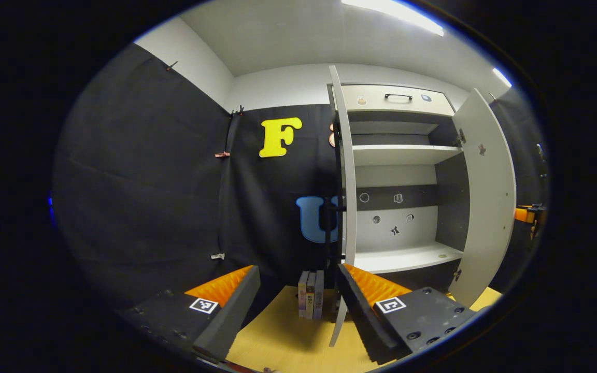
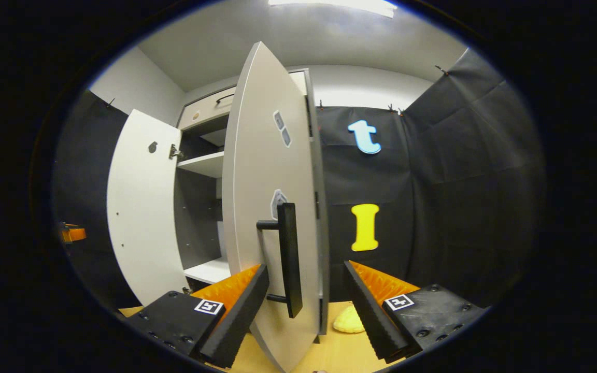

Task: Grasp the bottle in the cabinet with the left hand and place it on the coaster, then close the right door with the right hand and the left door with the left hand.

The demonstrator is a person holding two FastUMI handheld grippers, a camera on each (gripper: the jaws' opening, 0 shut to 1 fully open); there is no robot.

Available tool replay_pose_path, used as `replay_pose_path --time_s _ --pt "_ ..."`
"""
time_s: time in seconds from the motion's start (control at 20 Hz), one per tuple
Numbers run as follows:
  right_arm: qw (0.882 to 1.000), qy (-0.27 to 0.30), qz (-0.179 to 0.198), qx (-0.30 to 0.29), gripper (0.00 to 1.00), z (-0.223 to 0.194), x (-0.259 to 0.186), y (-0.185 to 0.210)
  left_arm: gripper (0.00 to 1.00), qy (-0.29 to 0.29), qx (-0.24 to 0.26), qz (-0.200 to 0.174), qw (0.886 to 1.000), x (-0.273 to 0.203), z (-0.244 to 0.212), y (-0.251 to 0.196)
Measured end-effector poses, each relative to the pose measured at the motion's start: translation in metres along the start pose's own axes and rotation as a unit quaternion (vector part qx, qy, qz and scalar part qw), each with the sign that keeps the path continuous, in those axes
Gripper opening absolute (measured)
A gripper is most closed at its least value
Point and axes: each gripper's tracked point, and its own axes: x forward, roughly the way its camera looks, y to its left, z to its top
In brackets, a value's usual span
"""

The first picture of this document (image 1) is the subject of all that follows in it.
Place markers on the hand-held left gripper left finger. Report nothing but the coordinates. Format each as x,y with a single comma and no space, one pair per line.
236,305

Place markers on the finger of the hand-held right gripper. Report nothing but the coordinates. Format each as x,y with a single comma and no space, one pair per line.
524,214

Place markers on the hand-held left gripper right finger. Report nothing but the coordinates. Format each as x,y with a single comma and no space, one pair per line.
358,311

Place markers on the white cabinet door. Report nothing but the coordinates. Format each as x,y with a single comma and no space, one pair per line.
349,181
485,197

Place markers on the white and grey cabinet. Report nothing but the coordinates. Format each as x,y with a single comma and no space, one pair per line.
397,176

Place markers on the metal door hinge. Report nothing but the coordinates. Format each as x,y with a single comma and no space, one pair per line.
459,137
456,274

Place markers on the white cabinet shelf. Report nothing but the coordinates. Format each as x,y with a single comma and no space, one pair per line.
402,154

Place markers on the beige cabinet drawer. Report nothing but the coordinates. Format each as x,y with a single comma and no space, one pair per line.
433,106

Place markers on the tan spine book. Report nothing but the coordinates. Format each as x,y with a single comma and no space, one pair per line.
310,298

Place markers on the white spine book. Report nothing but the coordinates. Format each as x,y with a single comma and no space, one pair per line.
302,295

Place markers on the small ceiling light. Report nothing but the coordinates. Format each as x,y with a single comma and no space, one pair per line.
502,77

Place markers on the pink cloth clip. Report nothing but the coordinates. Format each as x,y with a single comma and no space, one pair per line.
222,154

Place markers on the black cloth clip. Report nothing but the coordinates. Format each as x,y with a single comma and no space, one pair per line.
237,110
172,66

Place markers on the long ceiling light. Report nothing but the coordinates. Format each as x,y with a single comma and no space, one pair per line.
392,10

